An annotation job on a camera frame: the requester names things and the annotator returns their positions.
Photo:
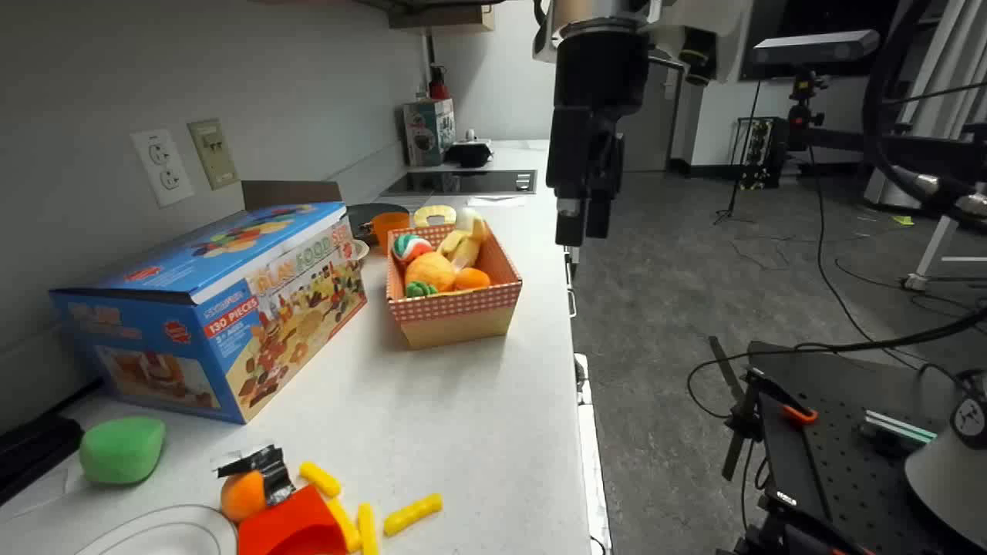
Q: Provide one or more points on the dark brown board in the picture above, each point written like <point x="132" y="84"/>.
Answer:
<point x="288" y="193"/>

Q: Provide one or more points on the black camera tripod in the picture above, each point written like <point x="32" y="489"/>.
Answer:
<point x="806" y="108"/>

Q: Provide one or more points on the grey door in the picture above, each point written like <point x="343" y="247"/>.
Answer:
<point x="651" y="125"/>

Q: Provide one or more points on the black orange toy figure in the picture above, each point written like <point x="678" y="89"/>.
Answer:
<point x="243" y="496"/>

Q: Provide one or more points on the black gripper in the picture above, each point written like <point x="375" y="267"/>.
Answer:
<point x="587" y="154"/>

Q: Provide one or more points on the yellow toy fry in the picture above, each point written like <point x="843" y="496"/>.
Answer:
<point x="367" y="526"/>
<point x="411" y="512"/>
<point x="317" y="480"/>

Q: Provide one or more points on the yellow floor marker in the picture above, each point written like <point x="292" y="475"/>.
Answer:
<point x="902" y="221"/>

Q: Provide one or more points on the beige wall switch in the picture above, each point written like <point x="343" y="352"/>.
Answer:
<point x="215" y="154"/>

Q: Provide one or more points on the dark grey round pan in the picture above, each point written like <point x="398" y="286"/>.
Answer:
<point x="365" y="215"/>

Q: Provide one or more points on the yellow toy food piece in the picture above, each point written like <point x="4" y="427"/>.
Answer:
<point x="461" y="247"/>

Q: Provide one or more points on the black glass stovetop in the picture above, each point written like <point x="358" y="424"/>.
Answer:
<point x="463" y="184"/>

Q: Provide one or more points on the black clamp orange grip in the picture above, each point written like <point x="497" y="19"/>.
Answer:
<point x="799" y="413"/>

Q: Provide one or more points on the black round gauge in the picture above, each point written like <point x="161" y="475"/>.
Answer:
<point x="969" y="417"/>

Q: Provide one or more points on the teal pen tool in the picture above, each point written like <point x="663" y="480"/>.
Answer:
<point x="899" y="427"/>

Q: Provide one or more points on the black equipment rack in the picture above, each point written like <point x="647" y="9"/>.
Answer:
<point x="758" y="154"/>

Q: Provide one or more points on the red white green toy slice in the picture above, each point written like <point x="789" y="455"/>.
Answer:
<point x="411" y="247"/>

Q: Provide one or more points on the white curtain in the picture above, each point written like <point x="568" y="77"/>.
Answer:
<point x="957" y="62"/>

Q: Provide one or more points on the orange plastic cup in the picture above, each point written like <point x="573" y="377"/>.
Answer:
<point x="390" y="232"/>

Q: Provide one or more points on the green toy vegetable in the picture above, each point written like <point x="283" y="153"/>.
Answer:
<point x="420" y="292"/>

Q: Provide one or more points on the checkered cardboard food basket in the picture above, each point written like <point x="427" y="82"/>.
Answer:
<point x="452" y="314"/>

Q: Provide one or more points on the black horizontal boom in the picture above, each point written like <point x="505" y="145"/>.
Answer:
<point x="925" y="154"/>

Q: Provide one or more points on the grey round dome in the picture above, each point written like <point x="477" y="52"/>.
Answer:
<point x="950" y="489"/>

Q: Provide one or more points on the grey stereo camera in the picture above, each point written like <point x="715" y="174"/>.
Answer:
<point x="812" y="52"/>

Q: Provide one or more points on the green red cardboard box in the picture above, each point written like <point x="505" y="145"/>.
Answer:
<point x="427" y="133"/>

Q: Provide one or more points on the white wall power outlet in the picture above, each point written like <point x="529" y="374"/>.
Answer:
<point x="161" y="169"/>

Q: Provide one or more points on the white round plate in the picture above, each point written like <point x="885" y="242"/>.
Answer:
<point x="154" y="535"/>

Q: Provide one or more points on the large orange toy fruit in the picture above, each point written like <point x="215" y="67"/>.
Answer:
<point x="430" y="271"/>

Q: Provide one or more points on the black breadboard table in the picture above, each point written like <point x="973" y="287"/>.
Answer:
<point x="843" y="473"/>

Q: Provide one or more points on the red fries container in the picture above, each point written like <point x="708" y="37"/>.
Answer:
<point x="294" y="529"/>

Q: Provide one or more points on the white stand legs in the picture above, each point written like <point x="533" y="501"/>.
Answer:
<point x="928" y="251"/>

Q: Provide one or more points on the green round toy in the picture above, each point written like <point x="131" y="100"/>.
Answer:
<point x="121" y="450"/>

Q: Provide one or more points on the small orange toy fruit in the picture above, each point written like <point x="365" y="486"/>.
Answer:
<point x="473" y="278"/>

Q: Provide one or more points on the blue toy food box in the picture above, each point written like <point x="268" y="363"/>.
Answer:
<point x="204" y="310"/>

